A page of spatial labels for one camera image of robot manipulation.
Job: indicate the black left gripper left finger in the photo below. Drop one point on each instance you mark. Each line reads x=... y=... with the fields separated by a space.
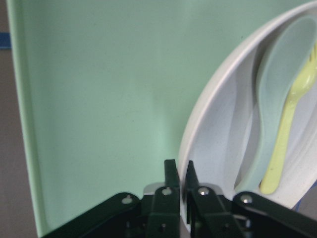
x=164 y=216

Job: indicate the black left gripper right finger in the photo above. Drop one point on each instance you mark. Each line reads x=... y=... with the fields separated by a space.
x=206 y=213

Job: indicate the yellow plastic fork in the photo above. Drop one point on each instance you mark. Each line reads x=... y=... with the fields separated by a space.
x=300 y=87

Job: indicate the white round plate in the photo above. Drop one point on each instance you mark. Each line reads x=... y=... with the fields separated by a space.
x=222 y=132

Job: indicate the light green plastic tray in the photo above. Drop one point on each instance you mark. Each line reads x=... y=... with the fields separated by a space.
x=106 y=88

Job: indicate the pale blue plastic spoon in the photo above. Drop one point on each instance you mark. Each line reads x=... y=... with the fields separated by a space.
x=282 y=62

